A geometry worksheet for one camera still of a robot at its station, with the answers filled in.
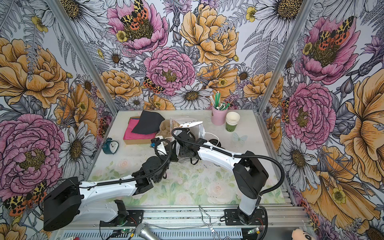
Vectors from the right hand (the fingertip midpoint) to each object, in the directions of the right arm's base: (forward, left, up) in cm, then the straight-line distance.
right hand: (187, 153), depth 87 cm
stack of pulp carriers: (+25, +16, -6) cm, 31 cm away
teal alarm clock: (+8, +48, -2) cm, 48 cm away
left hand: (-2, +4, +12) cm, 13 cm away
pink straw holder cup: (+30, -22, -2) cm, 37 cm away
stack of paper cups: (+25, -30, +2) cm, 39 cm away
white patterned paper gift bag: (+5, -4, +21) cm, 22 cm away
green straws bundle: (+27, -21, +11) cm, 36 cm away
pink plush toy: (-38, -50, -2) cm, 63 cm away
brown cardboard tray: (+14, +34, -6) cm, 37 cm away
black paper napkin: (+28, +27, -3) cm, 39 cm away
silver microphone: (-36, +19, -6) cm, 41 cm away
